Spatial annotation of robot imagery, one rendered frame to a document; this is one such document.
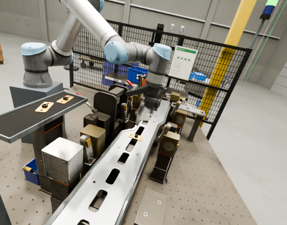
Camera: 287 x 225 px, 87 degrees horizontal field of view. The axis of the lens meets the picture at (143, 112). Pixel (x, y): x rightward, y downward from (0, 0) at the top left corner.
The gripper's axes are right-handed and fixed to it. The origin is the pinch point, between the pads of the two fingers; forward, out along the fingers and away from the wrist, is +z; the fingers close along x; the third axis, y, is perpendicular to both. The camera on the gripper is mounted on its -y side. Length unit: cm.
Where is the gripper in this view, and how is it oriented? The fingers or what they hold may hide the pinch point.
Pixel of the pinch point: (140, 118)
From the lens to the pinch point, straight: 76.4
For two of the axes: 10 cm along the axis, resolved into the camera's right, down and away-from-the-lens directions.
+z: -2.1, 8.6, 4.5
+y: 9.3, 3.2, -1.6
